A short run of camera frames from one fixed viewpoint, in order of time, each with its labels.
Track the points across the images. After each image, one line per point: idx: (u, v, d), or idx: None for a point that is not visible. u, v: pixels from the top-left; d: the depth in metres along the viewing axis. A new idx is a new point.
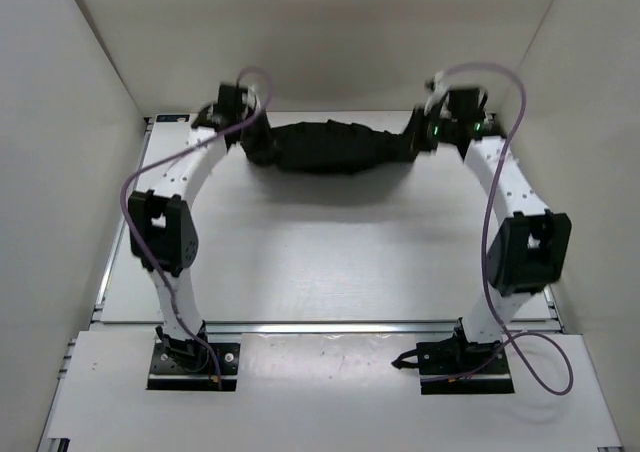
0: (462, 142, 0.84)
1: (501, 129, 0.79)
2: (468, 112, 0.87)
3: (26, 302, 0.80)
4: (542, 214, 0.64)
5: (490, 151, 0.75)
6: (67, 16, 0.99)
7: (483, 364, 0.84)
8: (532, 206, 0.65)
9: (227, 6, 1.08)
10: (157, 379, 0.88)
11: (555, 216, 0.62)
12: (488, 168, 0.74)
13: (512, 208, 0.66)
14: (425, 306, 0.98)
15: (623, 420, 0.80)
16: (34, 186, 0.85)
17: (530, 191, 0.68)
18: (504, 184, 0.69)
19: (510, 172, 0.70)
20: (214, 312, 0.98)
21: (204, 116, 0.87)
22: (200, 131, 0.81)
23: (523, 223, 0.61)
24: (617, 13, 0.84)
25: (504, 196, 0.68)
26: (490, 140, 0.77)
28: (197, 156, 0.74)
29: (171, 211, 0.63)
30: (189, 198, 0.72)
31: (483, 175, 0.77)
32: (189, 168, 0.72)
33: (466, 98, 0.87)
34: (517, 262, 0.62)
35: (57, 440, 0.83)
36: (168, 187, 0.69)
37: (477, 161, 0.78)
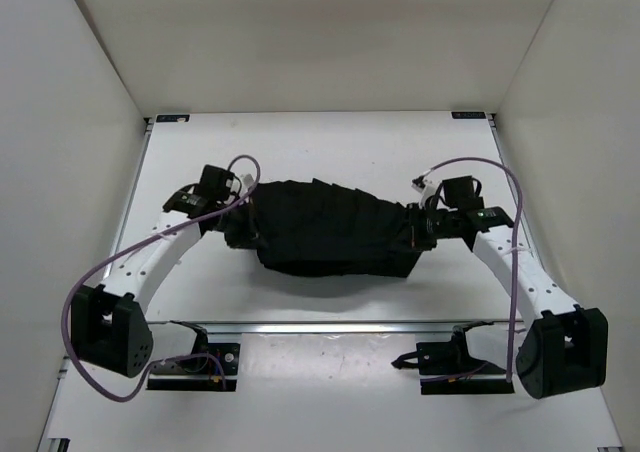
0: (468, 234, 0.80)
1: (501, 212, 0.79)
2: (464, 202, 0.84)
3: (26, 302, 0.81)
4: (572, 311, 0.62)
5: (500, 243, 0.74)
6: (67, 17, 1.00)
7: (483, 364, 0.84)
8: (560, 304, 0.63)
9: (227, 6, 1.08)
10: (157, 379, 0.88)
11: (586, 313, 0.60)
12: (502, 260, 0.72)
13: (540, 310, 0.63)
14: (425, 306, 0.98)
15: (623, 419, 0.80)
16: (34, 186, 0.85)
17: (553, 286, 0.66)
18: (525, 280, 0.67)
19: (526, 265, 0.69)
20: (213, 313, 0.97)
21: (180, 197, 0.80)
22: (171, 213, 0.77)
23: (557, 328, 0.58)
24: (617, 12, 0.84)
25: (529, 295, 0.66)
26: (498, 231, 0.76)
28: (163, 244, 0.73)
29: (121, 310, 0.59)
30: (146, 295, 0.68)
31: (497, 268, 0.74)
32: (149, 262, 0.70)
33: (461, 190, 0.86)
34: (558, 367, 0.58)
35: (56, 440, 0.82)
36: (121, 281, 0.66)
37: (486, 251, 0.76)
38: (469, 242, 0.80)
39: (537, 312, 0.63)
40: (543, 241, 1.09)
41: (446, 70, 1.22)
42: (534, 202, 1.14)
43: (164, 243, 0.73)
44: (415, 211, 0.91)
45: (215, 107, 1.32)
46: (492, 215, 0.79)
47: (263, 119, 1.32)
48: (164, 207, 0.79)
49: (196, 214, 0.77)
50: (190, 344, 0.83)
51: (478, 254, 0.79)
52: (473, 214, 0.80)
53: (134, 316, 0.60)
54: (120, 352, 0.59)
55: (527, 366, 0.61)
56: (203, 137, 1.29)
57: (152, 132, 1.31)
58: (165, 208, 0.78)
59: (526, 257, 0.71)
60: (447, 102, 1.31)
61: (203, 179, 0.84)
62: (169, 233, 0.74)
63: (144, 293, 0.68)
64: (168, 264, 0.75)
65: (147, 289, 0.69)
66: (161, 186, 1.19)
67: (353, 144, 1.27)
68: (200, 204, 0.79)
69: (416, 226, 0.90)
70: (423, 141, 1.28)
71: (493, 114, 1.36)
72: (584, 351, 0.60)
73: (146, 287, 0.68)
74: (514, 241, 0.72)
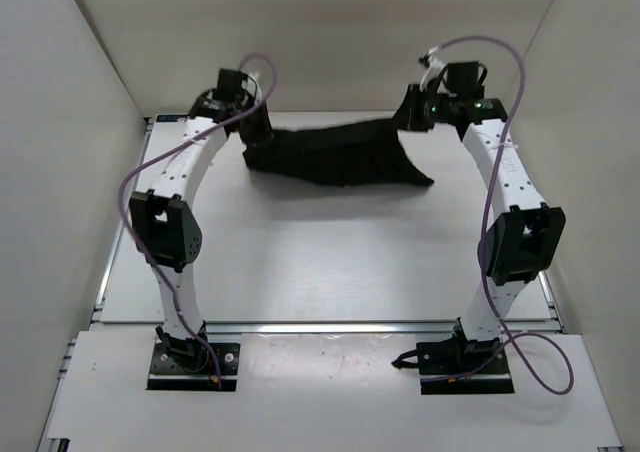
0: (460, 122, 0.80)
1: (499, 107, 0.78)
2: (465, 89, 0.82)
3: (26, 302, 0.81)
4: (537, 208, 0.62)
5: (488, 137, 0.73)
6: (66, 16, 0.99)
7: (483, 362, 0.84)
8: (529, 199, 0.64)
9: (228, 6, 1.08)
10: (157, 379, 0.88)
11: (548, 210, 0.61)
12: (487, 155, 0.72)
13: (508, 205, 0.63)
14: (425, 306, 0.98)
15: (623, 420, 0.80)
16: (33, 187, 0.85)
17: (527, 183, 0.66)
18: (502, 175, 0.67)
19: (508, 161, 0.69)
20: (211, 312, 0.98)
21: (202, 103, 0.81)
22: (197, 118, 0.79)
23: (517, 224, 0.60)
24: (618, 13, 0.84)
25: (501, 189, 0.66)
26: (490, 124, 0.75)
28: (194, 149, 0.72)
29: (173, 210, 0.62)
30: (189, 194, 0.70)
31: (482, 162, 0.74)
32: (188, 164, 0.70)
33: (464, 73, 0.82)
34: (511, 257, 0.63)
35: (56, 440, 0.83)
36: (167, 185, 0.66)
37: (475, 143, 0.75)
38: (461, 129, 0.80)
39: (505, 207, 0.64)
40: None
41: None
42: None
43: (197, 149, 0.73)
44: (415, 94, 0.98)
45: None
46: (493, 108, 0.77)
47: None
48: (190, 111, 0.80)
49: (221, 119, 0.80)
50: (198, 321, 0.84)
51: (468, 146, 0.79)
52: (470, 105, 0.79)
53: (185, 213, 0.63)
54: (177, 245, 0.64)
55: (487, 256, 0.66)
56: None
57: (152, 132, 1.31)
58: (190, 113, 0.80)
59: (510, 154, 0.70)
60: None
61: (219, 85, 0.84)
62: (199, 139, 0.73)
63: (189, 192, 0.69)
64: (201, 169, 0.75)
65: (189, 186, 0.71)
66: None
67: None
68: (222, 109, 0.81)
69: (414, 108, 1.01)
70: (423, 141, 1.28)
71: None
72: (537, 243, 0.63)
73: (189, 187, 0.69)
74: (501, 135, 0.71)
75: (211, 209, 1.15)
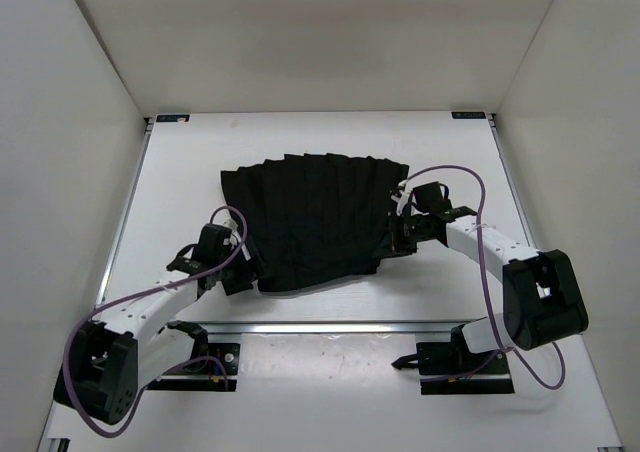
0: (440, 235, 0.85)
1: (469, 209, 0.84)
2: (436, 206, 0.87)
3: (27, 302, 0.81)
4: (537, 256, 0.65)
5: (466, 226, 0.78)
6: (66, 16, 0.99)
7: (482, 364, 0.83)
8: (525, 251, 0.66)
9: (227, 6, 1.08)
10: (156, 379, 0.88)
11: (550, 254, 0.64)
12: (469, 239, 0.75)
13: (507, 258, 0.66)
14: (424, 306, 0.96)
15: (623, 419, 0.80)
16: (34, 187, 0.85)
17: (516, 243, 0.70)
18: (491, 243, 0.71)
19: (492, 235, 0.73)
20: (210, 311, 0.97)
21: (181, 261, 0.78)
22: (174, 271, 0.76)
23: (524, 268, 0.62)
24: (617, 12, 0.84)
25: (496, 253, 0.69)
26: (462, 220, 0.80)
28: (163, 296, 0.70)
29: (118, 347, 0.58)
30: (144, 339, 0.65)
31: (469, 249, 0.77)
32: (152, 307, 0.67)
33: (429, 194, 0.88)
34: (537, 310, 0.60)
35: (57, 440, 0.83)
36: (122, 322, 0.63)
37: (457, 238, 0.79)
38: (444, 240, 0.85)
39: (504, 261, 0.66)
40: (543, 242, 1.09)
41: (446, 70, 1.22)
42: (534, 201, 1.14)
43: (165, 295, 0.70)
44: (394, 218, 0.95)
45: (215, 107, 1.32)
46: (456, 211, 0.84)
47: (263, 119, 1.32)
48: (168, 267, 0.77)
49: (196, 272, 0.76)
50: (188, 348, 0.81)
51: (454, 247, 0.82)
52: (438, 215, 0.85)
53: (129, 354, 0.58)
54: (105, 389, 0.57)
55: (515, 323, 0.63)
56: (203, 137, 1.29)
57: (152, 132, 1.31)
58: (168, 265, 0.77)
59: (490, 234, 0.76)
60: (447, 102, 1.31)
61: (200, 240, 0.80)
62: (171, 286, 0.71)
63: (143, 337, 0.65)
64: (165, 318, 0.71)
65: (144, 334, 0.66)
66: (160, 186, 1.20)
67: (353, 144, 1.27)
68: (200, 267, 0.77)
69: (395, 232, 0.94)
70: (423, 141, 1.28)
71: (493, 114, 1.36)
72: (560, 294, 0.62)
73: (145, 332, 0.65)
74: (477, 219, 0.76)
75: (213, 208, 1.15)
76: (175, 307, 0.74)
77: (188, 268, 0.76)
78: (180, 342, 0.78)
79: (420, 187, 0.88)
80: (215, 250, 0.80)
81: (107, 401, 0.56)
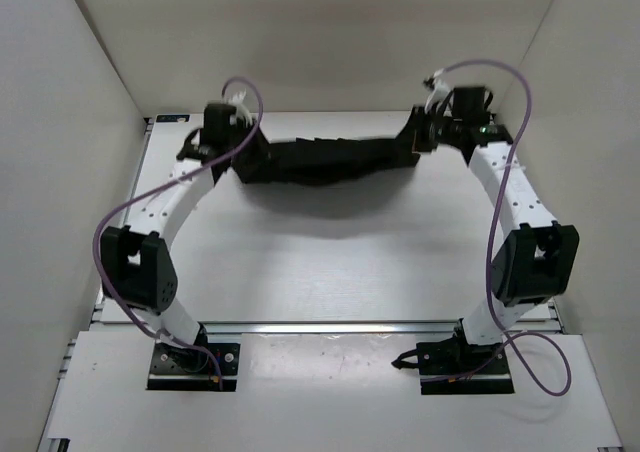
0: (467, 149, 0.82)
1: (507, 137, 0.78)
2: (470, 114, 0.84)
3: (26, 302, 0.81)
4: (549, 226, 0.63)
5: (495, 159, 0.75)
6: (66, 16, 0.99)
7: (482, 364, 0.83)
8: (538, 218, 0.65)
9: (227, 6, 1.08)
10: (157, 379, 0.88)
11: (560, 227, 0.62)
12: (493, 176, 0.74)
13: (519, 222, 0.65)
14: (426, 305, 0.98)
15: (623, 420, 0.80)
16: (33, 186, 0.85)
17: (536, 202, 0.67)
18: (511, 195, 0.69)
19: (516, 182, 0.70)
20: (214, 311, 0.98)
21: (191, 148, 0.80)
22: (186, 161, 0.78)
23: (529, 234, 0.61)
24: (617, 13, 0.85)
25: (511, 208, 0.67)
26: (495, 147, 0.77)
28: (181, 189, 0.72)
29: (148, 247, 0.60)
30: (169, 234, 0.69)
31: (488, 180, 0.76)
32: (170, 205, 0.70)
33: (471, 99, 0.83)
34: (525, 275, 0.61)
35: (56, 440, 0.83)
36: (147, 221, 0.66)
37: (482, 166, 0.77)
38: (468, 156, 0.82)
39: (516, 225, 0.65)
40: None
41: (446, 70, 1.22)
42: None
43: (181, 188, 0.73)
44: (422, 115, 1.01)
45: None
46: (494, 130, 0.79)
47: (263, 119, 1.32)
48: (178, 156, 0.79)
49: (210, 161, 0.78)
50: (193, 332, 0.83)
51: (474, 168, 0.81)
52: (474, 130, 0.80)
53: (161, 250, 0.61)
54: (147, 279, 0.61)
55: (500, 275, 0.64)
56: None
57: (152, 132, 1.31)
58: (178, 156, 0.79)
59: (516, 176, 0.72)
60: None
61: (206, 122, 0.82)
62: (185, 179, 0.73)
63: (168, 232, 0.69)
64: (187, 206, 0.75)
65: (169, 228, 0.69)
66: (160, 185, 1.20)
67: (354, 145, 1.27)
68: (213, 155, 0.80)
69: (418, 133, 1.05)
70: None
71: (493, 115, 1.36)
72: (553, 263, 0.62)
73: (170, 225, 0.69)
74: (507, 156, 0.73)
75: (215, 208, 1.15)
76: (193, 196, 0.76)
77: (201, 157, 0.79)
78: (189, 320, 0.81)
79: (460, 88, 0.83)
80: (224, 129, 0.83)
81: (153, 294, 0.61)
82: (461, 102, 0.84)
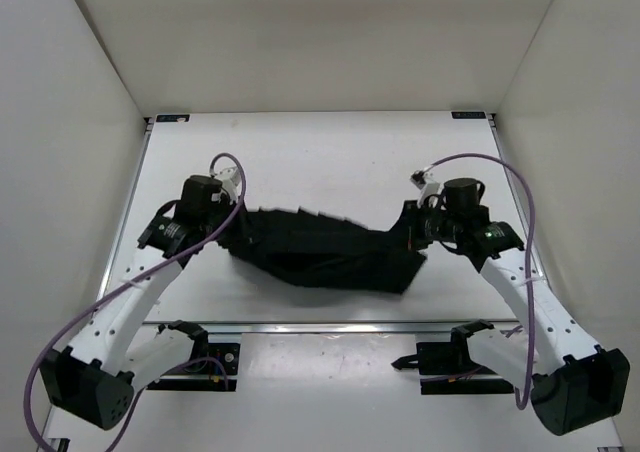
0: (472, 252, 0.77)
1: (507, 226, 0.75)
2: (467, 217, 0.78)
3: (26, 302, 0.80)
4: (594, 353, 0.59)
5: (512, 271, 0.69)
6: (66, 15, 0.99)
7: (483, 363, 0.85)
8: (580, 347, 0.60)
9: (227, 6, 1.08)
10: (158, 379, 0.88)
11: (607, 354, 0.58)
12: (516, 293, 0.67)
13: (562, 354, 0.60)
14: (426, 305, 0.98)
15: (623, 419, 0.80)
16: (34, 186, 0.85)
17: (571, 324, 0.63)
18: (543, 318, 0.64)
19: (543, 300, 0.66)
20: (213, 312, 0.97)
21: (157, 227, 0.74)
22: (146, 251, 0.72)
23: (580, 372, 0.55)
24: (616, 12, 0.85)
25: (547, 335, 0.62)
26: (508, 256, 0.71)
28: (135, 293, 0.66)
29: (87, 380, 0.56)
30: (122, 347, 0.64)
31: (507, 294, 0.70)
32: (120, 317, 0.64)
33: (465, 198, 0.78)
34: (576, 412, 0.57)
35: (57, 440, 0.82)
36: (92, 344, 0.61)
37: (495, 277, 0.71)
38: (475, 261, 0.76)
39: (558, 357, 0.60)
40: (543, 242, 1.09)
41: (446, 71, 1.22)
42: (534, 201, 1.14)
43: (136, 292, 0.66)
44: (413, 211, 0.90)
45: (215, 107, 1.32)
46: (503, 235, 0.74)
47: (264, 119, 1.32)
48: (139, 242, 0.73)
49: (173, 251, 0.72)
50: (186, 351, 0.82)
51: (485, 276, 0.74)
52: (479, 233, 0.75)
53: (102, 384, 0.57)
54: (91, 405, 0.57)
55: (543, 401, 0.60)
56: (203, 137, 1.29)
57: (152, 132, 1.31)
58: (139, 244, 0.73)
59: (541, 287, 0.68)
60: (447, 102, 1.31)
61: (184, 196, 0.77)
62: (140, 280, 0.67)
63: (119, 348, 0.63)
64: (145, 310, 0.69)
65: (120, 346, 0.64)
66: (160, 186, 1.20)
67: (354, 145, 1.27)
68: (179, 233, 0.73)
69: (413, 229, 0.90)
70: (423, 141, 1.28)
71: (493, 114, 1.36)
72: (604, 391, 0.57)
73: (120, 343, 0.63)
74: (528, 270, 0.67)
75: None
76: (152, 299, 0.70)
77: (171, 236, 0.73)
78: (179, 344, 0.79)
79: (451, 186, 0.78)
80: (202, 205, 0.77)
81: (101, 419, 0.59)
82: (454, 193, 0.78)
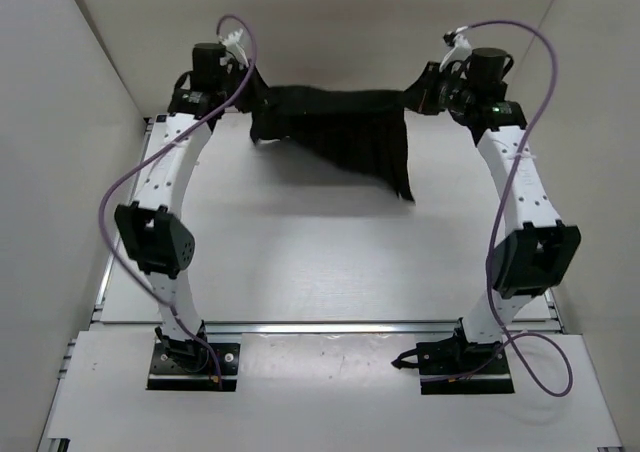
0: (477, 126, 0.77)
1: (519, 109, 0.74)
2: (488, 85, 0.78)
3: (27, 300, 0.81)
4: (551, 225, 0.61)
5: (505, 145, 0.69)
6: (66, 16, 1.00)
7: (483, 364, 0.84)
8: (543, 216, 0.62)
9: (227, 7, 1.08)
10: (157, 379, 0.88)
11: (564, 229, 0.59)
12: (501, 165, 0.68)
13: (521, 219, 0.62)
14: (426, 305, 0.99)
15: (623, 419, 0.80)
16: (34, 187, 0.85)
17: (542, 198, 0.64)
18: (518, 190, 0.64)
19: (525, 173, 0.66)
20: (213, 312, 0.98)
21: (180, 95, 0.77)
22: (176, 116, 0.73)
23: (528, 236, 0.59)
24: (616, 13, 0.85)
25: (515, 204, 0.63)
26: (507, 130, 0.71)
28: (180, 152, 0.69)
29: (160, 223, 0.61)
30: (177, 199, 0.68)
31: (495, 168, 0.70)
32: (173, 170, 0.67)
33: (490, 70, 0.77)
34: (519, 270, 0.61)
35: (57, 441, 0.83)
36: (155, 197, 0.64)
37: (490, 152, 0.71)
38: (476, 134, 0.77)
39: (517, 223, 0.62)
40: None
41: None
42: None
43: (182, 152, 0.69)
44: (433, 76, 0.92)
45: None
46: (514, 109, 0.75)
47: None
48: (171, 111, 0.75)
49: (201, 113, 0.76)
50: (196, 325, 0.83)
51: (481, 152, 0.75)
52: (487, 108, 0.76)
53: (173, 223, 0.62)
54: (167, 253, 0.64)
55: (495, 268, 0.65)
56: None
57: (152, 132, 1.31)
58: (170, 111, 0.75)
59: (526, 165, 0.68)
60: None
61: (198, 65, 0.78)
62: (182, 140, 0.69)
63: (175, 201, 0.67)
64: (189, 169, 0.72)
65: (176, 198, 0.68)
66: None
67: None
68: (203, 99, 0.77)
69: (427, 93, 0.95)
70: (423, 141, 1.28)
71: None
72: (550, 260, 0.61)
73: (176, 194, 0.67)
74: (519, 145, 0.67)
75: (218, 206, 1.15)
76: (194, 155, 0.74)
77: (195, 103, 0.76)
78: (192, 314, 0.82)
79: (480, 54, 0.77)
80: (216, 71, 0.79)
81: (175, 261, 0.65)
82: (466, 53, 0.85)
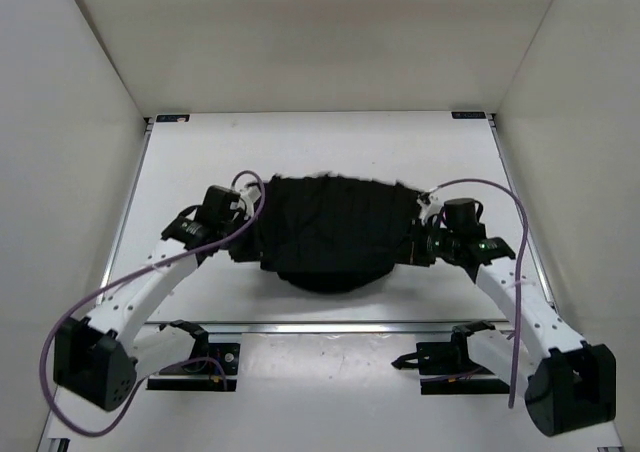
0: (469, 265, 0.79)
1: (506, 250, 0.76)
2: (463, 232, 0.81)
3: (26, 301, 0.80)
4: (578, 349, 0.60)
5: (503, 275, 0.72)
6: (66, 16, 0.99)
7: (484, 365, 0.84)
8: (567, 340, 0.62)
9: (227, 7, 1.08)
10: (157, 379, 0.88)
11: (592, 350, 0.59)
12: (505, 293, 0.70)
13: (547, 347, 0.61)
14: (425, 306, 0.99)
15: (623, 418, 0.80)
16: (34, 187, 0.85)
17: (557, 321, 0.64)
18: (531, 315, 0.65)
19: (531, 301, 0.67)
20: (212, 312, 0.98)
21: (180, 225, 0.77)
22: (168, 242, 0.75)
23: (562, 361, 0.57)
24: (616, 12, 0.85)
25: (534, 331, 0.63)
26: (500, 263, 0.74)
28: (154, 276, 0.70)
29: (105, 347, 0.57)
30: (135, 326, 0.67)
31: (500, 300, 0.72)
32: (138, 295, 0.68)
33: (462, 216, 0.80)
34: (568, 402, 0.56)
35: (56, 441, 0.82)
36: (109, 316, 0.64)
37: (490, 284, 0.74)
38: (471, 271, 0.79)
39: (544, 350, 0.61)
40: (542, 242, 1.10)
41: (446, 71, 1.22)
42: (534, 201, 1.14)
43: (157, 276, 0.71)
44: (418, 228, 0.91)
45: (215, 107, 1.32)
46: (495, 245, 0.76)
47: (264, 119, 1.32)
48: (163, 233, 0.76)
49: (193, 245, 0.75)
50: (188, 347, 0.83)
51: (481, 284, 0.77)
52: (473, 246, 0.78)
53: (114, 355, 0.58)
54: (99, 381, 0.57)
55: (536, 397, 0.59)
56: (203, 137, 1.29)
57: (152, 132, 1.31)
58: (163, 234, 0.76)
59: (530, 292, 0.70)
60: (447, 102, 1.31)
61: (207, 201, 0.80)
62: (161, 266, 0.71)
63: (132, 327, 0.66)
64: (158, 296, 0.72)
65: (135, 323, 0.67)
66: (160, 186, 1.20)
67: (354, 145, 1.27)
68: (199, 233, 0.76)
69: (415, 243, 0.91)
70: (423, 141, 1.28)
71: (493, 114, 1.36)
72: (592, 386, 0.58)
73: (134, 320, 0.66)
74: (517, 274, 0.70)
75: None
76: (168, 283, 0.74)
77: (192, 233, 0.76)
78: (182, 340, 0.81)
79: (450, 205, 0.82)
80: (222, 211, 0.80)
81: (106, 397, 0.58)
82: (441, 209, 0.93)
